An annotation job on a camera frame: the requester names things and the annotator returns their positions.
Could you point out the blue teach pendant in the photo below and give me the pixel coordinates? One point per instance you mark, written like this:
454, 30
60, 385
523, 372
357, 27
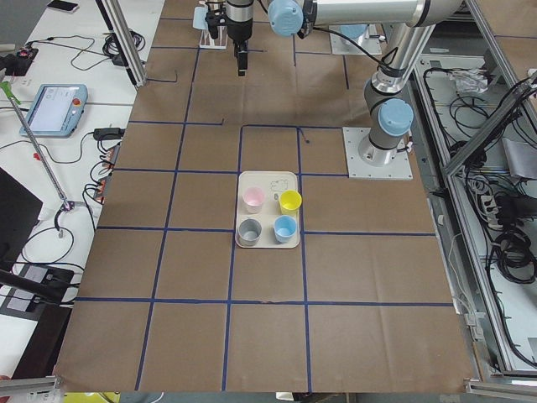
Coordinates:
56, 110

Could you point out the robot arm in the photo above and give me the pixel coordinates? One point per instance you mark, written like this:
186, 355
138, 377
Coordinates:
412, 21

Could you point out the smartphone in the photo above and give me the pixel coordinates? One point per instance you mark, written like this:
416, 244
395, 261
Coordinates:
62, 6

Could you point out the grey plastic cup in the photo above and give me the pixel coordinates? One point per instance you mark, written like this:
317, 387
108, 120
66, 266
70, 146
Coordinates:
249, 232

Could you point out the pink plastic cup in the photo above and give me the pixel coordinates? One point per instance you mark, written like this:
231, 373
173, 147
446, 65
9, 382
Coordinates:
253, 199

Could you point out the cream serving tray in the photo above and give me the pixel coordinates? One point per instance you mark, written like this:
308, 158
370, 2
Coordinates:
273, 184

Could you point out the yellow plastic cup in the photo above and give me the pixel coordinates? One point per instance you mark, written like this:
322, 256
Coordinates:
290, 202

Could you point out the aluminium frame post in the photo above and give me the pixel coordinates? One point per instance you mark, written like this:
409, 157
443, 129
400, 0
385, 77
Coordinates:
117, 26

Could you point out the black monitor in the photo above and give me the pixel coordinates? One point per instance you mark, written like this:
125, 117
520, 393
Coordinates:
20, 210

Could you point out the light blue plastic cup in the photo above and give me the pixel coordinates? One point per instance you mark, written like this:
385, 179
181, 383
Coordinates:
199, 18

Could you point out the white wire cup rack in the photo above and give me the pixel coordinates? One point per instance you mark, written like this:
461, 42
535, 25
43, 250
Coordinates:
208, 43

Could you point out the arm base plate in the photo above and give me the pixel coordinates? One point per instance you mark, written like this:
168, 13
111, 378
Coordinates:
364, 161
365, 35

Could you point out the green plastic tool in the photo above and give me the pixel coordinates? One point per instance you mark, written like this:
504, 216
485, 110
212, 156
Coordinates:
7, 90

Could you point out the black power adapter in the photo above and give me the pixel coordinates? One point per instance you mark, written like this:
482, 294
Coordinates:
105, 134

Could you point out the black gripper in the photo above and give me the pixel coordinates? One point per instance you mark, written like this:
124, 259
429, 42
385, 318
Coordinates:
239, 28

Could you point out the light blue cup on tray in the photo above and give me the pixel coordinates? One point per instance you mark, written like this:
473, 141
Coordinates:
285, 228

